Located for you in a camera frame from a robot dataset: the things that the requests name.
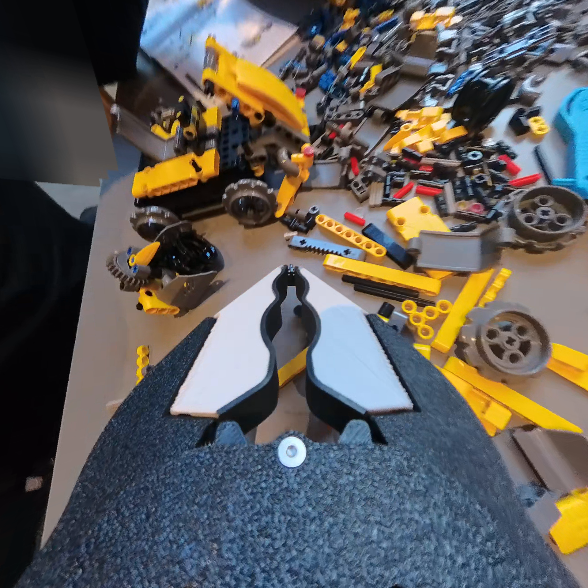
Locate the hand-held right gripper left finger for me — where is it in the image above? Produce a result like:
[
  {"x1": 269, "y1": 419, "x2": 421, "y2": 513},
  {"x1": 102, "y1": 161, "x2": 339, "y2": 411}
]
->
[{"x1": 170, "y1": 265, "x2": 293, "y2": 420}]

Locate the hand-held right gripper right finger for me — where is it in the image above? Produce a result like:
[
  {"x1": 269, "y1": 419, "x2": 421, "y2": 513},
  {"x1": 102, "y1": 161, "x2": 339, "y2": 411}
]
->
[{"x1": 293, "y1": 266, "x2": 415, "y2": 415}]

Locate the small yellow grey axle assembly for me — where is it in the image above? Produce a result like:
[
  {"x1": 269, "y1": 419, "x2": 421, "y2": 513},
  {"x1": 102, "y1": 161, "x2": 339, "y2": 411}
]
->
[{"x1": 135, "y1": 345, "x2": 152, "y2": 386}]

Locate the yellow gear brick subassembly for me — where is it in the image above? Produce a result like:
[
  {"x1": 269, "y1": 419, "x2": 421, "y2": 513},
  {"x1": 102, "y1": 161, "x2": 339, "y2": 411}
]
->
[{"x1": 106, "y1": 220, "x2": 226, "y2": 318}]

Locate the yellow black brick vehicle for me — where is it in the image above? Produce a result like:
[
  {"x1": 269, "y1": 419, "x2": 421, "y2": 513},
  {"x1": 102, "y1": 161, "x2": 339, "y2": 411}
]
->
[{"x1": 110, "y1": 34, "x2": 318, "y2": 228}]

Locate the instruction booklet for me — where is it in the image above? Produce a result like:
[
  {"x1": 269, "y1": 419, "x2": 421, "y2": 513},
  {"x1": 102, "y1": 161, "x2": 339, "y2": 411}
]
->
[{"x1": 140, "y1": 0, "x2": 299, "y2": 88}]

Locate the person's left forearm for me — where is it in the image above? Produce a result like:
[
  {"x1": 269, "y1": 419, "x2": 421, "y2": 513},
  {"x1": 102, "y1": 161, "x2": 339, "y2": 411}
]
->
[{"x1": 0, "y1": 0, "x2": 150, "y2": 88}]

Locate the grey desk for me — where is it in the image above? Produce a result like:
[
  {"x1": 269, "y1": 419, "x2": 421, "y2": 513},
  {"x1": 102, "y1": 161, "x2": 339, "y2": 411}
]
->
[{"x1": 41, "y1": 46, "x2": 588, "y2": 547}]

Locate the pile of yellow beam bricks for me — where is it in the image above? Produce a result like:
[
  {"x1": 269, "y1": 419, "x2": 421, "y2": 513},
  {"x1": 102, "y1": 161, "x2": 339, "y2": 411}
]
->
[{"x1": 317, "y1": 106, "x2": 588, "y2": 437}]

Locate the grey toothed rack brick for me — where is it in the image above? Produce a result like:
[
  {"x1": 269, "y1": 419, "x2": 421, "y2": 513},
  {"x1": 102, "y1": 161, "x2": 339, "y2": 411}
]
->
[{"x1": 287, "y1": 234, "x2": 367, "y2": 263}]

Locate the grey curved panel brick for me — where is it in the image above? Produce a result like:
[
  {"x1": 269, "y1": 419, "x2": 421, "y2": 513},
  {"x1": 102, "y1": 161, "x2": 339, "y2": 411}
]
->
[{"x1": 406, "y1": 225, "x2": 503, "y2": 276}]

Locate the grey round turntable brick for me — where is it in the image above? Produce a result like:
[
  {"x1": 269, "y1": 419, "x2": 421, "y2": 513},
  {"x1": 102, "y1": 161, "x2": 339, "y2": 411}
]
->
[{"x1": 455, "y1": 301, "x2": 553, "y2": 384}]

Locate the grey yellow panel brick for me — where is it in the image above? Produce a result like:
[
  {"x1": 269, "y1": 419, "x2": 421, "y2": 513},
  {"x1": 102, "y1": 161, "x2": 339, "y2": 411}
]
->
[{"x1": 512, "y1": 427, "x2": 588, "y2": 554}]

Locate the pile of dark grey bricks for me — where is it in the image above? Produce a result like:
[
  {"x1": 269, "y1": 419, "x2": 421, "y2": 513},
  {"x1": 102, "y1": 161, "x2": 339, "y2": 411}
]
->
[{"x1": 280, "y1": 0, "x2": 588, "y2": 230}]

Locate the grey wheel hub brick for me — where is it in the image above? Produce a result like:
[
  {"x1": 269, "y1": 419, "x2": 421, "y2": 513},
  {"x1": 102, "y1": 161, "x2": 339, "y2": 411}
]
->
[{"x1": 505, "y1": 185, "x2": 588, "y2": 254}]

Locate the black rubber tyre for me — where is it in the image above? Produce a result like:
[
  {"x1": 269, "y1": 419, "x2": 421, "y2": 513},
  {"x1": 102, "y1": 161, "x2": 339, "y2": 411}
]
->
[{"x1": 452, "y1": 76, "x2": 515, "y2": 134}]

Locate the blue brick separator tool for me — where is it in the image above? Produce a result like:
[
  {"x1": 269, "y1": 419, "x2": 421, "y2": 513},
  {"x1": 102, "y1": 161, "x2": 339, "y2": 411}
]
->
[{"x1": 551, "y1": 87, "x2": 588, "y2": 198}]

